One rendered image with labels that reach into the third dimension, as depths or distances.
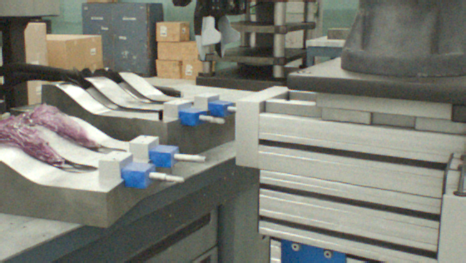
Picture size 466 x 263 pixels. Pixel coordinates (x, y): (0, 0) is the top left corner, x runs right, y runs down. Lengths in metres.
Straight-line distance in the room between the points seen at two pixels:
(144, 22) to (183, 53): 0.75
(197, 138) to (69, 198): 0.40
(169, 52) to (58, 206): 7.20
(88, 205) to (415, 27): 0.49
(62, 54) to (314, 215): 5.08
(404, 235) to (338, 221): 0.08
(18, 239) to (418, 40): 0.57
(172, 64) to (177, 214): 6.89
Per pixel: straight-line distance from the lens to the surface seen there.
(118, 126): 1.13
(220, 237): 1.27
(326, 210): 0.69
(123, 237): 0.97
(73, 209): 0.81
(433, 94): 0.59
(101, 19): 8.42
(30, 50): 5.12
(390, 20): 0.64
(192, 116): 1.06
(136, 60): 8.12
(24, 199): 0.85
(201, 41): 1.12
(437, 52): 0.65
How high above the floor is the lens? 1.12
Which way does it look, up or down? 10 degrees down
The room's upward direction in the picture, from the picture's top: straight up
